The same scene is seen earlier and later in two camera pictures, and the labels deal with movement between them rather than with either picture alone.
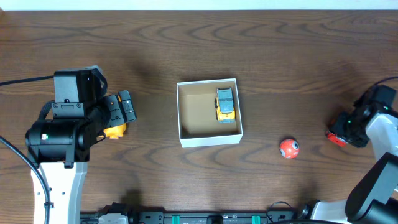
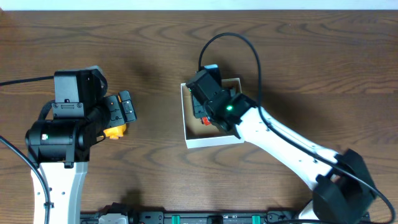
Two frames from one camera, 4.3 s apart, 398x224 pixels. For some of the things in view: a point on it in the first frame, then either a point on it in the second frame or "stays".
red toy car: x=336 y=139 -> x=204 y=121
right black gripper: x=337 y=126 -> x=199 y=109
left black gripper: x=117 y=109 stays
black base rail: x=274 y=216 stays
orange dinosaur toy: x=114 y=132 stays
